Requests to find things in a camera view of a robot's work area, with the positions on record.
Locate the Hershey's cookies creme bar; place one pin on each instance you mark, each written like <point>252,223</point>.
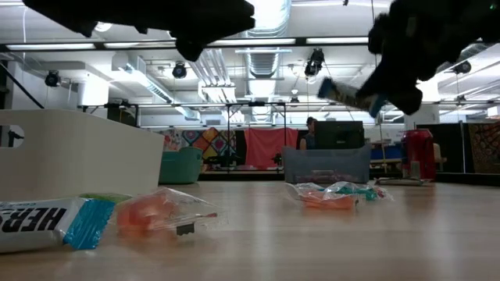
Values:
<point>47,224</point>
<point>343,93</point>
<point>394,182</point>

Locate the red hanging cloth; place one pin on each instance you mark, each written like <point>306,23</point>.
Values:
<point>269,148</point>

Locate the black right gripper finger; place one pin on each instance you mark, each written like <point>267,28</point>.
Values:
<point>379,86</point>
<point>408,99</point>

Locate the black overhead truss beam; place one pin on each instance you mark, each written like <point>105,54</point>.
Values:
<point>301,40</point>

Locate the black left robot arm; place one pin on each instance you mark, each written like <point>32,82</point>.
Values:
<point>117,13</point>

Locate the white plastic bin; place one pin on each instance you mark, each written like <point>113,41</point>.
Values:
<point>90,156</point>

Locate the grey translucent plastic bin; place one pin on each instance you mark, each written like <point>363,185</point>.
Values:
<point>326,164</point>

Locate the teal gummy candy packet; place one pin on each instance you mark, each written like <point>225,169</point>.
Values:
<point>359,191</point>

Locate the black partition panel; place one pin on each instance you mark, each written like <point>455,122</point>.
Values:
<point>451,148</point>

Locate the teal plastic bin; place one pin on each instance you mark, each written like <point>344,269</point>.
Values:
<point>181,166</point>

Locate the blue storage crate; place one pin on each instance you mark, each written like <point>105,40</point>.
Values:
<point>384,152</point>

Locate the colourful patchwork quilt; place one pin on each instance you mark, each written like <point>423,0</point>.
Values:
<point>211,142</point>

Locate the person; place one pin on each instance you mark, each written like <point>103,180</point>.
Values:
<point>309,138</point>

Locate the black computer monitor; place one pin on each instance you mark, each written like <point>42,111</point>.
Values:
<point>339,134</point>

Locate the thin black slanted rod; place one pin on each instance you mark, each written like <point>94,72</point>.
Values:
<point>21,85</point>

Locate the green gummy candy packet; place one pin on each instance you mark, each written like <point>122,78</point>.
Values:
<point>105,197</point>

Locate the black ceiling spotlight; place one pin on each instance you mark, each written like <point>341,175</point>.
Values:
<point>179,70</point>
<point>314,62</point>
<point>52,78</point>
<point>462,67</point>

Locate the red soda can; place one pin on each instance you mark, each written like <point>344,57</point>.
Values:
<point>418,154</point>

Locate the black backdrop stand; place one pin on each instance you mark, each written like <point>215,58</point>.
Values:
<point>258,104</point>

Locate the silver ventilation duct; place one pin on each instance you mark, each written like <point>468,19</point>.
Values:
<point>263,64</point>

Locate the orange gummy candy packet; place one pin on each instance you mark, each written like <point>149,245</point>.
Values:
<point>148,212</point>
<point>328,201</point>

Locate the brown patterned tapestry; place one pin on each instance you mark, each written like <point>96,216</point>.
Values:
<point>484,148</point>

